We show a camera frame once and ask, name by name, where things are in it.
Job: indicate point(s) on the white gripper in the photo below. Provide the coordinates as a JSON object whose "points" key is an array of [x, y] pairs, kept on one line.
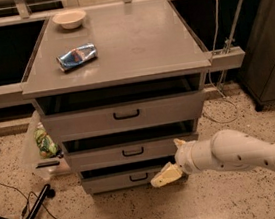
{"points": [[184, 159]]}

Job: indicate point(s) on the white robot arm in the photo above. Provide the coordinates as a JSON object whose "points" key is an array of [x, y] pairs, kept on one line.
{"points": [[227, 150]]}

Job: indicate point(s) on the grey drawer cabinet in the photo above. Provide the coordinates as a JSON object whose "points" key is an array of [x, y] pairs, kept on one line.
{"points": [[144, 53]]}

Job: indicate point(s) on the grey top drawer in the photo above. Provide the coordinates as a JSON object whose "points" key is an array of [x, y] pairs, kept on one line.
{"points": [[123, 117]]}

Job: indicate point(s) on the dark grey cabinet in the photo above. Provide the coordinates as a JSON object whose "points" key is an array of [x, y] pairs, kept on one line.
{"points": [[257, 74]]}

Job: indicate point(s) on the green snack bag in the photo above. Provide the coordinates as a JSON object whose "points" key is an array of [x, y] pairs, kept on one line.
{"points": [[47, 148]]}

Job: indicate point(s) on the clear plastic bin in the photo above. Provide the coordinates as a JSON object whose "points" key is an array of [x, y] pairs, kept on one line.
{"points": [[31, 157]]}

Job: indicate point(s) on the white bowl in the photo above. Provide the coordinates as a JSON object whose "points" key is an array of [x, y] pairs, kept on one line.
{"points": [[70, 20]]}

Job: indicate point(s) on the metal diagonal rod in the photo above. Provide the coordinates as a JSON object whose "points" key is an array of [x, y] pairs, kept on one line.
{"points": [[233, 21]]}

